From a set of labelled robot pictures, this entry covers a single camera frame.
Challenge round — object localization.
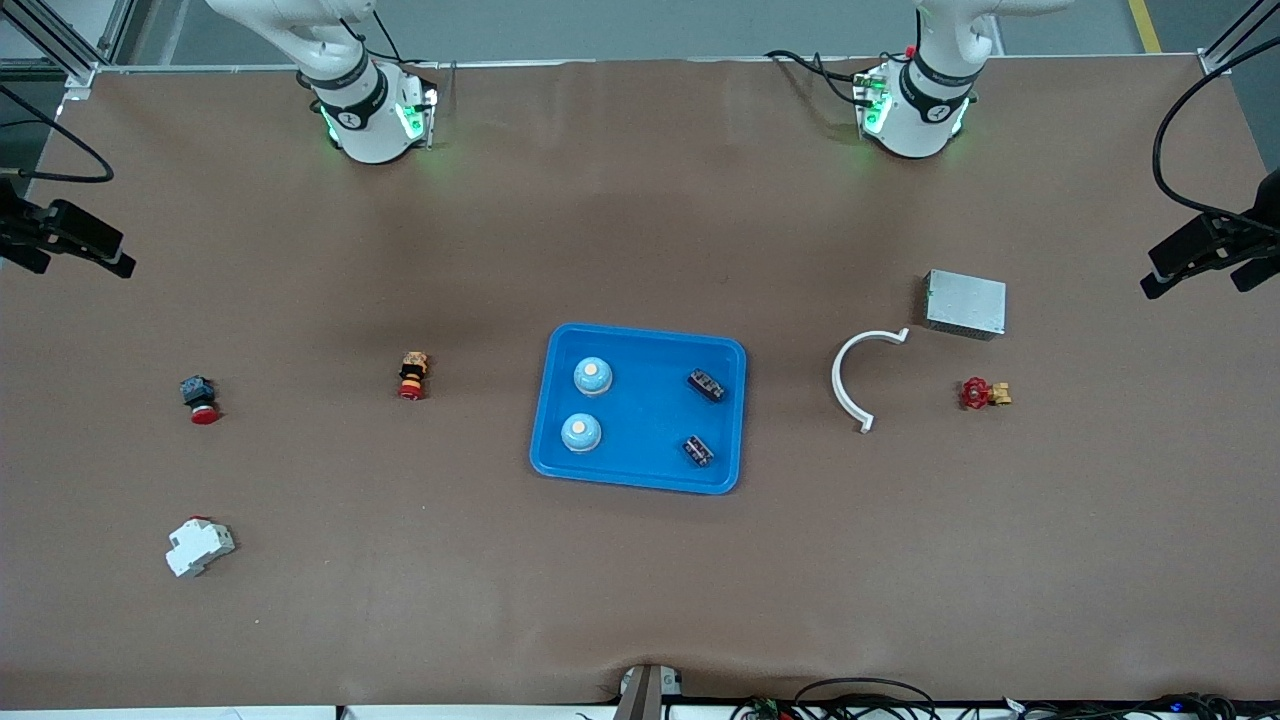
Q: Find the blue plastic tray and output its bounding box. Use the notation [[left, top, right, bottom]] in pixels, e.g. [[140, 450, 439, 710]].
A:
[[529, 322, 749, 496]]

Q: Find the red push button black body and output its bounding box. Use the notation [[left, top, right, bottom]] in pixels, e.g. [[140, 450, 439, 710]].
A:
[[180, 376, 222, 426]]

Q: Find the grey metal box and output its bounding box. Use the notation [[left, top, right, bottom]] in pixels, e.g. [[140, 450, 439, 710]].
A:
[[923, 269, 1008, 342]]

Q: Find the white circuit breaker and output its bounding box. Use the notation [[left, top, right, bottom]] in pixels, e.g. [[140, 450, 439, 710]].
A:
[[165, 516, 237, 579]]

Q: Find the white curved plastic clamp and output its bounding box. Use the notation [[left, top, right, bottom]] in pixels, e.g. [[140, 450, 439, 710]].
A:
[[831, 327, 911, 434]]

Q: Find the aluminium frame post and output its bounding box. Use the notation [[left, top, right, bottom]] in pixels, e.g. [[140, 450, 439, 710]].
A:
[[1200, 0, 1280, 77], [0, 0, 136, 93]]

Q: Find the black cable bundle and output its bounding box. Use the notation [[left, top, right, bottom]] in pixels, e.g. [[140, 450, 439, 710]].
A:
[[1005, 692, 1246, 720]]

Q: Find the black looped cable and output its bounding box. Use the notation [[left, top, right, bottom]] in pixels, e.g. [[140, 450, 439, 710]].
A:
[[795, 677, 936, 720]]

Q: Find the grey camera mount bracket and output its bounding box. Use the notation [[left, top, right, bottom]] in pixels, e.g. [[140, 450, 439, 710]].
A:
[[615, 663, 684, 720]]

